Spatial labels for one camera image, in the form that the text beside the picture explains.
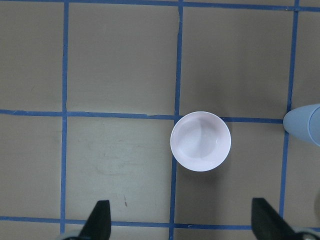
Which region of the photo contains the pink bowl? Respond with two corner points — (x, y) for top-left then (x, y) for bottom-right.
(170, 111), (232, 172)

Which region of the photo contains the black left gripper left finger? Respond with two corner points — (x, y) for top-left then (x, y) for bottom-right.
(78, 200), (111, 240)

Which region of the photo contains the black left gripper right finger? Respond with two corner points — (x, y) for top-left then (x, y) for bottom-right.
(251, 197), (295, 240)

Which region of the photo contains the blue cup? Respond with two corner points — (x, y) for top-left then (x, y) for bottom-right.
(283, 105), (315, 143)
(308, 105), (320, 146)

